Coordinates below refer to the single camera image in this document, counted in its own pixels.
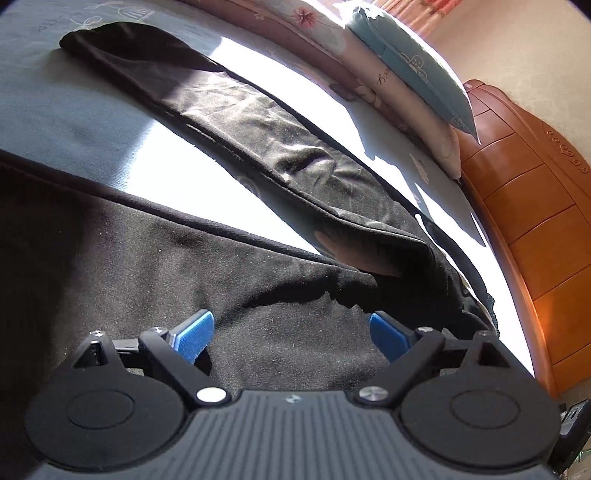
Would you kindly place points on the wooden headboard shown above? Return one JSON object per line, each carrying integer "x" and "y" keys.
{"x": 531, "y": 207}

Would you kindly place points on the light blue pillow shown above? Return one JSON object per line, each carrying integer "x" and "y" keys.
{"x": 420, "y": 69}

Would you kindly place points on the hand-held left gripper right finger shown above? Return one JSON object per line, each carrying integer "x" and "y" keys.
{"x": 390, "y": 334}

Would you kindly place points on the patterned window curtain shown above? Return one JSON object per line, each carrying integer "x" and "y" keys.
{"x": 411, "y": 14}

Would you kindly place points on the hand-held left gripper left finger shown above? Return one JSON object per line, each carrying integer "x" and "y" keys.
{"x": 196, "y": 334}

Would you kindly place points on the folded floral quilt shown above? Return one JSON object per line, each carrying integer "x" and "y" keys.
{"x": 369, "y": 87}

